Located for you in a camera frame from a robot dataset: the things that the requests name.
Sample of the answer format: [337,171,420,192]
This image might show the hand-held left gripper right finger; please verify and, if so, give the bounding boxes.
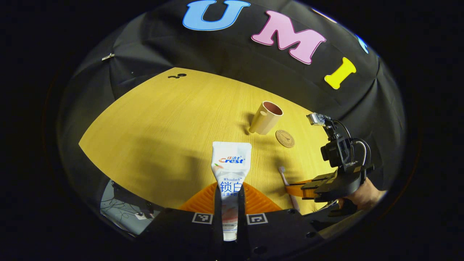
[238,182,327,256]

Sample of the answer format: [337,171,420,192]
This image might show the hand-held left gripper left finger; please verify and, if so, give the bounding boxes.
[144,182,224,255]

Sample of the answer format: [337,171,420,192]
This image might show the white toothbrush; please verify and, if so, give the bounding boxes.
[278,166,301,212]

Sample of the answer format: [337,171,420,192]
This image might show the round cork coaster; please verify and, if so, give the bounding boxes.
[275,130,295,148]

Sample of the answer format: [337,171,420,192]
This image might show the white toothpaste tube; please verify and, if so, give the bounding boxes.
[211,141,252,241]

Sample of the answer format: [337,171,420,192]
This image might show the beige cup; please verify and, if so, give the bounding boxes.
[249,101,283,135]

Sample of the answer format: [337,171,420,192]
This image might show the black backdrop cloth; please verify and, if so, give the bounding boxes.
[58,0,406,218]

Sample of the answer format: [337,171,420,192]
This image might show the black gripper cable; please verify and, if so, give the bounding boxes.
[333,119,372,166]

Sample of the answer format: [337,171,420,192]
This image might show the black cable bundle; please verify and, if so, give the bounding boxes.
[108,181,157,222]

